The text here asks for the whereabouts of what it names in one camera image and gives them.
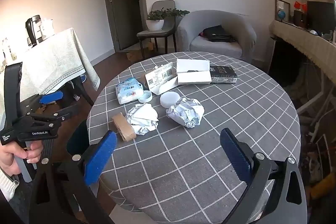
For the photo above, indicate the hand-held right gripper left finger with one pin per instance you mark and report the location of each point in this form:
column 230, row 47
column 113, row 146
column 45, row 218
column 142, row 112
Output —
column 101, row 158

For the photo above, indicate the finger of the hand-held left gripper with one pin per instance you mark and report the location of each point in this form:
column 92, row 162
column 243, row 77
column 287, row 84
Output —
column 64, row 112
column 51, row 98

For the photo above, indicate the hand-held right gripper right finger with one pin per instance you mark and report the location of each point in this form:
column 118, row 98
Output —
column 235, row 158

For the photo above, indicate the brown tape roll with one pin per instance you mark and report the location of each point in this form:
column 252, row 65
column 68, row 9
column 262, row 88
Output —
column 124, row 127

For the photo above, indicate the white paper ball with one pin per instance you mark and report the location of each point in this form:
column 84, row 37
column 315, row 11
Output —
column 186, row 111
column 143, row 119

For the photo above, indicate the person's left forearm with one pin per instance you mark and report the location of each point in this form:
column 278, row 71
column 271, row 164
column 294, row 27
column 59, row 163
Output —
column 7, row 186

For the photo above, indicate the person's left hand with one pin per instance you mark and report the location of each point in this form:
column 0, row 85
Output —
column 11, row 157

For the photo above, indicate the grey checked tablecloth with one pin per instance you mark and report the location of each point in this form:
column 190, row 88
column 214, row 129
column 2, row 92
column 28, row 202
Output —
column 199, row 161

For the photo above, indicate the table with white patterned cloth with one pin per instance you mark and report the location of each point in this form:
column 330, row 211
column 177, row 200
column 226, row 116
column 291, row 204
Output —
column 52, row 61

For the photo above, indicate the wet wipes pack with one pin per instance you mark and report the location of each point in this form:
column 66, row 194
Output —
column 128, row 92

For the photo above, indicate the white jug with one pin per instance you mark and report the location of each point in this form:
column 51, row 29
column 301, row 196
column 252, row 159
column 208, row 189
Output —
column 47, row 28

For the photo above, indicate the black kettle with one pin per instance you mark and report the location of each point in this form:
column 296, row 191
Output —
column 32, row 29

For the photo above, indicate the white round lid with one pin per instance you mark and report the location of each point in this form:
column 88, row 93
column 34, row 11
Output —
column 170, row 99
column 145, row 96

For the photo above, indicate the black printed box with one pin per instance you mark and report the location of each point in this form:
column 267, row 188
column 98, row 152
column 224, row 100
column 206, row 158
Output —
column 224, row 74

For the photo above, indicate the open white box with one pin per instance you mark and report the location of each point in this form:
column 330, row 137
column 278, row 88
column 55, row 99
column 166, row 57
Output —
column 194, row 78

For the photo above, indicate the cardboard box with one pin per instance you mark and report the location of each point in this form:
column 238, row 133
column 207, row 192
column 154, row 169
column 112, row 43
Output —
column 134, row 54

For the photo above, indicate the white paper sheet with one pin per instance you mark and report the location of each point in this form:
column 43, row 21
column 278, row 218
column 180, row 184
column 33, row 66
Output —
column 168, row 87

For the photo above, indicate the printed card box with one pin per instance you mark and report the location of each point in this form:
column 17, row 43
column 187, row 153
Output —
column 158, row 77

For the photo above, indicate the grey armchair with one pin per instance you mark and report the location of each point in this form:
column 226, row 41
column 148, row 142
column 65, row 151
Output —
column 218, row 49

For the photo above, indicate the grey door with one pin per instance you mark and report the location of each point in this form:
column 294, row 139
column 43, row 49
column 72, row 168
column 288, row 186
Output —
column 126, row 11

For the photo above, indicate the grey dining chair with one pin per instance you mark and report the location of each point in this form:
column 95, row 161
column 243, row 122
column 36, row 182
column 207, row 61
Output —
column 155, row 35

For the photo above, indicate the black bag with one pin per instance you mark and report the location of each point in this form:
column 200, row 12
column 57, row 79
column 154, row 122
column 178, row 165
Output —
column 218, row 33

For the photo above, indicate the potted plant in white pot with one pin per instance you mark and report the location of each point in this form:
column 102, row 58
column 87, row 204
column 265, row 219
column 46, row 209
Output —
column 155, row 24

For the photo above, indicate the desk with beige cloth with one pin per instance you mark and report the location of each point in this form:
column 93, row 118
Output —
column 302, row 41

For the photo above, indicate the small blue globe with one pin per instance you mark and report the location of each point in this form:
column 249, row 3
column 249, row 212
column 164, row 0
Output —
column 281, row 14

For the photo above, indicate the small red flags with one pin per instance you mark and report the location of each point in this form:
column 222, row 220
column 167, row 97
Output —
column 299, row 5

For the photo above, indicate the black monitor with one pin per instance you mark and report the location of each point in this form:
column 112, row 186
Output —
column 321, row 16

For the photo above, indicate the wooden picture frame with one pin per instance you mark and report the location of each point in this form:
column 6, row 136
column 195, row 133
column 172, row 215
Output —
column 284, row 5

